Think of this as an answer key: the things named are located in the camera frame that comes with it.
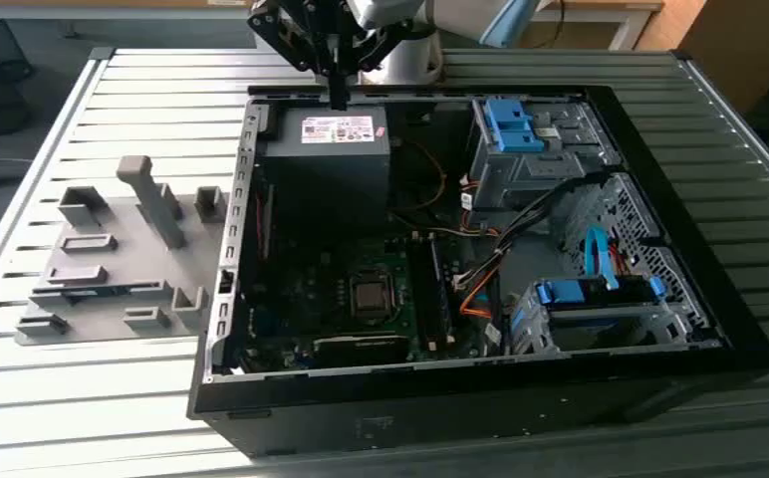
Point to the hard disk in blue carrier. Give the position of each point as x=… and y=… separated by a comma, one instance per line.
x=567, y=291

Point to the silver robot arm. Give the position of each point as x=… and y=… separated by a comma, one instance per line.
x=411, y=60

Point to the black graphics card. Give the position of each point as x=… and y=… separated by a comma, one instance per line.
x=357, y=348

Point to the dark grey power supply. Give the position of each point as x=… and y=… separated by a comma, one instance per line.
x=331, y=149

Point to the silver CPU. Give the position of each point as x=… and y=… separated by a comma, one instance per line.
x=371, y=296

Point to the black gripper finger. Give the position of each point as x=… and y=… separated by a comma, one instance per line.
x=277, y=35
x=371, y=52

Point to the tan wooden panel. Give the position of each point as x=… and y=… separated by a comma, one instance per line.
x=672, y=20

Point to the tall blue disk carrier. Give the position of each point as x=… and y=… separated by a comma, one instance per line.
x=509, y=124

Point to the grey metal drive cage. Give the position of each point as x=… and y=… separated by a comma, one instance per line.
x=543, y=171

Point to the black RAM slot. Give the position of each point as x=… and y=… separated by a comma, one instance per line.
x=417, y=299

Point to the green motherboard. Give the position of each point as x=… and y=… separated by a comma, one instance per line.
x=304, y=294

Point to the CPU socket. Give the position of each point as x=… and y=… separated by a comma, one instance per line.
x=352, y=299

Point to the white power supply label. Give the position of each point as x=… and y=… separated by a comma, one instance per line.
x=340, y=129

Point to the black PC case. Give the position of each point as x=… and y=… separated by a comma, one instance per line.
x=424, y=408

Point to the grey metal disk bay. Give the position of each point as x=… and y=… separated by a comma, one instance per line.
x=623, y=314

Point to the white frame desk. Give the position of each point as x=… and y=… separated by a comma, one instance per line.
x=629, y=30

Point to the blue RAM stick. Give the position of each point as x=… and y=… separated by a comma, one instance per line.
x=92, y=292

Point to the grey parts rack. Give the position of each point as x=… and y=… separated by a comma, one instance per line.
x=124, y=259

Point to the brown wooden cabinet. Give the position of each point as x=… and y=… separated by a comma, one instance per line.
x=743, y=40

